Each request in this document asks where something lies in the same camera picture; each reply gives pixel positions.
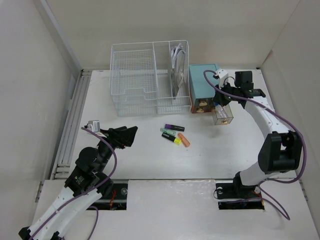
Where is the teal wooden drawer box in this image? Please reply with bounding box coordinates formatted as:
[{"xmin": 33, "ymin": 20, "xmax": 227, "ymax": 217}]
[{"xmin": 189, "ymin": 63, "xmax": 220, "ymax": 114}]

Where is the orange highlighter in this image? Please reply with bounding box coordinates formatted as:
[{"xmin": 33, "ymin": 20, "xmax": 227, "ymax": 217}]
[{"xmin": 177, "ymin": 133, "xmax": 190, "ymax": 148}]

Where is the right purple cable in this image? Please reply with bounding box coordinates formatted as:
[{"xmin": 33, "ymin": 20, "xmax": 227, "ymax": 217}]
[{"xmin": 203, "ymin": 69, "xmax": 308, "ymax": 221}]

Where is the white wire desk organizer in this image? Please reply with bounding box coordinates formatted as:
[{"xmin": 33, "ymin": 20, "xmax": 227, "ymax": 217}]
[{"xmin": 109, "ymin": 40, "xmax": 192, "ymax": 117}]

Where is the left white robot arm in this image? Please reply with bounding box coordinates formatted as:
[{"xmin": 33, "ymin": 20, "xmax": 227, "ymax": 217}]
[{"xmin": 18, "ymin": 125, "xmax": 138, "ymax": 240}]

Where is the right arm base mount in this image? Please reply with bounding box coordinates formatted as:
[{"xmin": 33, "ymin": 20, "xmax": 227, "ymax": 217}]
[{"xmin": 213, "ymin": 180, "xmax": 265, "ymax": 211}]

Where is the aluminium rail frame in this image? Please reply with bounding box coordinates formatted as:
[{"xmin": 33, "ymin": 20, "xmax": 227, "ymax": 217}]
[{"xmin": 48, "ymin": 69, "xmax": 92, "ymax": 180}]

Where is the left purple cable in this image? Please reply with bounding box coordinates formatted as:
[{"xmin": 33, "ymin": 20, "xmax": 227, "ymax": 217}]
[{"xmin": 27, "ymin": 126, "xmax": 119, "ymax": 240}]

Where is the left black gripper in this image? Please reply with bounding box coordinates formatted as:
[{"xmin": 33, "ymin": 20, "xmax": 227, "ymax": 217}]
[{"xmin": 96, "ymin": 125, "xmax": 137, "ymax": 172}]

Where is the purple highlighter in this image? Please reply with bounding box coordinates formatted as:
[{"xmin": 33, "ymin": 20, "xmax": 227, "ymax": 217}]
[{"xmin": 164, "ymin": 124, "xmax": 185, "ymax": 132}]

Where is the green highlighter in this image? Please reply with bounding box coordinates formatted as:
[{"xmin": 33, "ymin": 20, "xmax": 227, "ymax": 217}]
[{"xmin": 160, "ymin": 128, "xmax": 176, "ymax": 137}]

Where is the clear blue-cap bottle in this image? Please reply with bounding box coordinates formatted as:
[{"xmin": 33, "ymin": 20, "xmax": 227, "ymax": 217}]
[{"xmin": 215, "ymin": 104, "xmax": 228, "ymax": 119}]

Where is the yellow highlighter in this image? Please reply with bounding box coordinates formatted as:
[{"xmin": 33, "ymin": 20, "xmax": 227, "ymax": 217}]
[{"xmin": 161, "ymin": 132, "xmax": 182, "ymax": 145}]

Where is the purple cable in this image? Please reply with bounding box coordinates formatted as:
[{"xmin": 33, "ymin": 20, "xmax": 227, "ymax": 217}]
[
  {"xmin": 203, "ymin": 69, "xmax": 308, "ymax": 221},
  {"xmin": 27, "ymin": 126, "xmax": 119, "ymax": 240}
]

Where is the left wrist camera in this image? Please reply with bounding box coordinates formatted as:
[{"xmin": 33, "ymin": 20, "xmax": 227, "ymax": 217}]
[{"xmin": 86, "ymin": 120, "xmax": 101, "ymax": 133}]

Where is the grey setup guide booklet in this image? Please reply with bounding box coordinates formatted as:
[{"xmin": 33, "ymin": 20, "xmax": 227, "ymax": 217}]
[{"xmin": 170, "ymin": 50, "xmax": 186, "ymax": 98}]

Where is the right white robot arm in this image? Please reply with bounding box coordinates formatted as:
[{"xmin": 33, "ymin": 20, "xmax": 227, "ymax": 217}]
[{"xmin": 212, "ymin": 69, "xmax": 303, "ymax": 197}]

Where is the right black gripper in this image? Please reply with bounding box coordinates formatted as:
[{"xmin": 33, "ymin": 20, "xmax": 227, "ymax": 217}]
[{"xmin": 212, "ymin": 80, "xmax": 240, "ymax": 107}]

